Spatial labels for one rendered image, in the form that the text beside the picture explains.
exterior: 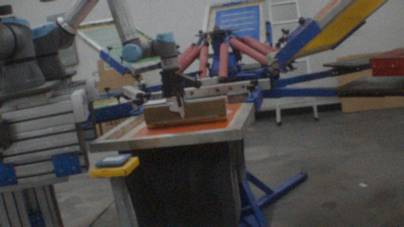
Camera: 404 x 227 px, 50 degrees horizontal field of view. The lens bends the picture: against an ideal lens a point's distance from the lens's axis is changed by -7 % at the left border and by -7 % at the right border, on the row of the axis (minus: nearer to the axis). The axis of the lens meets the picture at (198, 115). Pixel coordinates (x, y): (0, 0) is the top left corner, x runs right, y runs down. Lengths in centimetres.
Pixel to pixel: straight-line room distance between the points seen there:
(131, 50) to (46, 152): 56
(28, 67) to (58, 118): 19
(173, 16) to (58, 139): 513
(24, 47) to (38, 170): 41
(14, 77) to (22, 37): 13
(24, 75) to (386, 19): 543
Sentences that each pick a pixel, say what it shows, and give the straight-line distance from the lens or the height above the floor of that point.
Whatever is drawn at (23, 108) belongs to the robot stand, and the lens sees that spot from 154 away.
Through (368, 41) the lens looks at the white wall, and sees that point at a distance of 637.
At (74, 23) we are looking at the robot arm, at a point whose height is 147.
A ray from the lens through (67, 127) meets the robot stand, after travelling 150.
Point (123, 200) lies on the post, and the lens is 161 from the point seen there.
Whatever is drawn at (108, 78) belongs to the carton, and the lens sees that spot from 641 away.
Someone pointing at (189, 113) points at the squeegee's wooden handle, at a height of 100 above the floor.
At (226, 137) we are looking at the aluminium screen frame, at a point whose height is 96.
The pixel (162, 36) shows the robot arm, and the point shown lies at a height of 134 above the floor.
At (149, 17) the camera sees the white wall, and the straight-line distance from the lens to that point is 662.
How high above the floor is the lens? 135
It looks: 11 degrees down
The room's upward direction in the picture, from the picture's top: 9 degrees counter-clockwise
